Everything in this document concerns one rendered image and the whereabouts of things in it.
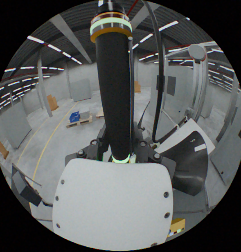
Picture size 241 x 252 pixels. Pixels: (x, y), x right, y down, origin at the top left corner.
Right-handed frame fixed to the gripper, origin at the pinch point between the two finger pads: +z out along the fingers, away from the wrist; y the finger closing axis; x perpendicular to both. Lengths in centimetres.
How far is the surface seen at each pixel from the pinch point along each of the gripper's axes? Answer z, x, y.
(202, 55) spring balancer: 36, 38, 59
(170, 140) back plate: 22.5, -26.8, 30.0
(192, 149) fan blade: -0.3, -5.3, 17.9
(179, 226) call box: -36, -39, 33
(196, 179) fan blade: -8.1, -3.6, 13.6
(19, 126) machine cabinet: 68, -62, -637
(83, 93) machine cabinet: 622, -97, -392
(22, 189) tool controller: -34, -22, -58
